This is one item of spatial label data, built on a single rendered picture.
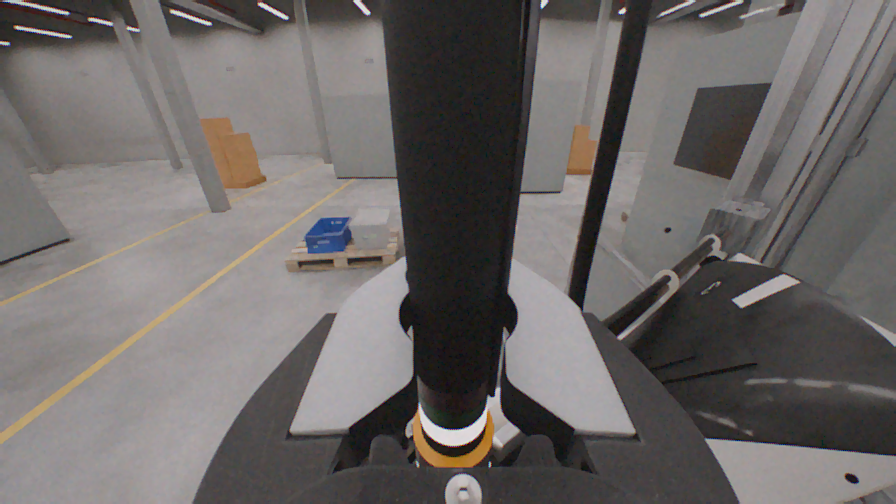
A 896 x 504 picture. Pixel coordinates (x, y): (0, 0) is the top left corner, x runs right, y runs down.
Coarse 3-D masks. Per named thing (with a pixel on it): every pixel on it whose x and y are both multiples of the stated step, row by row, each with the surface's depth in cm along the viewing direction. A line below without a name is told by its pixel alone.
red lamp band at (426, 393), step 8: (488, 376) 11; (424, 384) 11; (488, 384) 11; (424, 392) 11; (432, 392) 11; (440, 392) 10; (472, 392) 10; (480, 392) 11; (432, 400) 11; (440, 400) 11; (448, 400) 10; (456, 400) 10; (464, 400) 10; (472, 400) 11; (480, 400) 11; (440, 408) 11; (448, 408) 11; (456, 408) 11; (464, 408) 11
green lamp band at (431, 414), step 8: (488, 392) 12; (424, 408) 12; (432, 408) 11; (480, 408) 11; (432, 416) 11; (440, 416) 11; (448, 416) 11; (456, 416) 11; (464, 416) 11; (472, 416) 11; (480, 416) 12; (440, 424) 11; (448, 424) 11; (456, 424) 11; (464, 424) 11
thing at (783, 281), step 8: (776, 280) 16; (784, 280) 16; (792, 280) 15; (760, 288) 17; (768, 288) 16; (776, 288) 16; (744, 296) 17; (752, 296) 17; (760, 296) 16; (744, 304) 17
